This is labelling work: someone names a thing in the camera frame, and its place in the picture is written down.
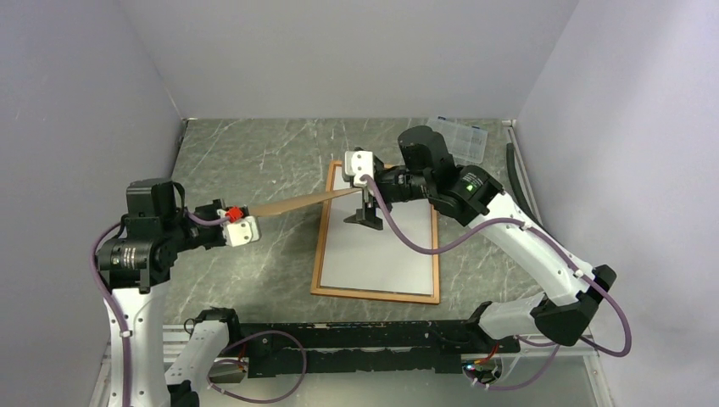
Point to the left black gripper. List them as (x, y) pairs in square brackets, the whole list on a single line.
[(212, 207)]

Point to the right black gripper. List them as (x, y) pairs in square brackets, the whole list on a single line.
[(366, 214)]

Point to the brown backing board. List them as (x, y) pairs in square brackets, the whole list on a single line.
[(291, 204)]

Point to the wooden picture frame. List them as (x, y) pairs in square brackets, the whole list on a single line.
[(317, 269)]

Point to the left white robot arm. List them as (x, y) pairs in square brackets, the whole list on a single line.
[(132, 270)]

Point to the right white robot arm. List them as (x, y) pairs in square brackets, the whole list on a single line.
[(572, 289)]

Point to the clear plastic organizer box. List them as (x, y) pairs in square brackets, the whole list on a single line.
[(467, 143)]

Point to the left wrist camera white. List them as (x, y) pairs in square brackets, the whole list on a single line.
[(240, 227)]

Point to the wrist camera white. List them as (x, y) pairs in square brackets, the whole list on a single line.
[(356, 164), (240, 227)]

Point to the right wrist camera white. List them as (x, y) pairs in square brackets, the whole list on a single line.
[(356, 164)]

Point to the aluminium extrusion rail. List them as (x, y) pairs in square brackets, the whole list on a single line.
[(175, 338)]

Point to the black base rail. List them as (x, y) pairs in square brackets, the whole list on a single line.
[(274, 349)]

